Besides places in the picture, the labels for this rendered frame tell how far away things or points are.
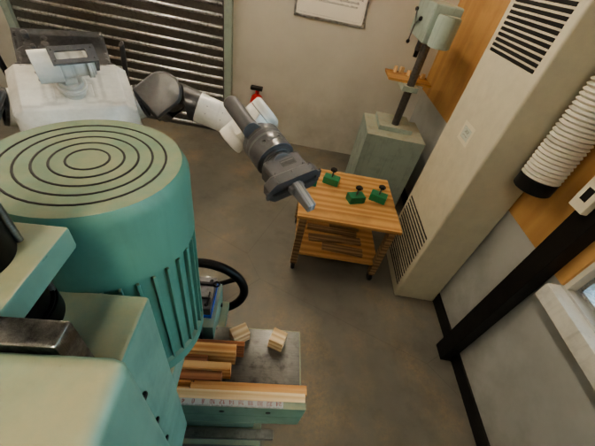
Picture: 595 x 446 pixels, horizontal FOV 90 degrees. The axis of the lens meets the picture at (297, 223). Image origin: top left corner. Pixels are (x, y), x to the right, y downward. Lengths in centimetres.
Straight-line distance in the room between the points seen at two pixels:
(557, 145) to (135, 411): 152
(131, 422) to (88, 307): 14
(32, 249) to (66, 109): 72
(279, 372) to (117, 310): 58
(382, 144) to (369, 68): 101
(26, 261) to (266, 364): 68
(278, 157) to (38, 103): 59
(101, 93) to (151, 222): 70
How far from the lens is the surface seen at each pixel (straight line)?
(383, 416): 188
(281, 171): 59
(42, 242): 24
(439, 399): 206
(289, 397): 77
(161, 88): 97
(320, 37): 328
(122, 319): 31
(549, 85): 160
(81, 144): 37
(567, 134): 154
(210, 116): 97
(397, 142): 262
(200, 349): 78
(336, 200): 197
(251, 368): 83
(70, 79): 91
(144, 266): 32
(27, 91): 98
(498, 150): 165
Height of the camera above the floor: 168
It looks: 42 degrees down
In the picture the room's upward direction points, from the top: 12 degrees clockwise
